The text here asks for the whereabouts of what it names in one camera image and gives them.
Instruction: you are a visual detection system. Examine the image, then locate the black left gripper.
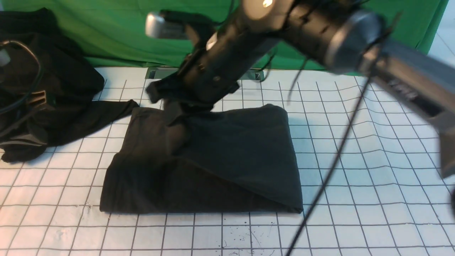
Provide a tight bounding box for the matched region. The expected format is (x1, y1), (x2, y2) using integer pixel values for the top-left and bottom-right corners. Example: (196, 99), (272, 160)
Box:
(26, 90), (48, 111)

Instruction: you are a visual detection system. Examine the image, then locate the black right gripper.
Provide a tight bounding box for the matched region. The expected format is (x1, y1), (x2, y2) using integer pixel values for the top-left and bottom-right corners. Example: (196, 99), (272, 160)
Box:
(146, 21), (279, 127)

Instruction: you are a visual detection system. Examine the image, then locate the gray long-sleeve top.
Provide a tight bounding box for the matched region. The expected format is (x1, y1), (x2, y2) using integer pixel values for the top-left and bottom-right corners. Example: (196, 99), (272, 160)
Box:
(100, 104), (303, 214)

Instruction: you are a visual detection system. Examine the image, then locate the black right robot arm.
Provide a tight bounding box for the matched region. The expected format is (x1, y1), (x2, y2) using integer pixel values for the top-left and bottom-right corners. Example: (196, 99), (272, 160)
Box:
(146, 0), (455, 178)

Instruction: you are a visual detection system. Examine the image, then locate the black clothes pile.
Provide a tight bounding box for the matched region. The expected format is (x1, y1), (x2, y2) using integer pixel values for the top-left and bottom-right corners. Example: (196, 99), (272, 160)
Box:
(0, 8), (139, 162)

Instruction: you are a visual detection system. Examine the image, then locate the gray metal table slot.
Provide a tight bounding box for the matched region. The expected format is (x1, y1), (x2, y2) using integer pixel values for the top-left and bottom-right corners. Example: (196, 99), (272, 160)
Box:
(145, 66), (266, 81)

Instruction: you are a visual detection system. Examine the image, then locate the green backdrop cloth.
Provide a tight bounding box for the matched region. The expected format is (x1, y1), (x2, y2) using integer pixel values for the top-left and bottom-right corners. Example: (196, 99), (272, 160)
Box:
(1, 0), (448, 68)

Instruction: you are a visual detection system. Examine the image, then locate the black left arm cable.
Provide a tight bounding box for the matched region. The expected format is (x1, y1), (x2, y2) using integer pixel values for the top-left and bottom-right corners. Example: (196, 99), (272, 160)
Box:
(0, 40), (43, 139)

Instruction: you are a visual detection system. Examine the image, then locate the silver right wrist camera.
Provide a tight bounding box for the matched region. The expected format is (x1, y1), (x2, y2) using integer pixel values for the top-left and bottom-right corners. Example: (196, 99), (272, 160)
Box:
(145, 10), (217, 47)

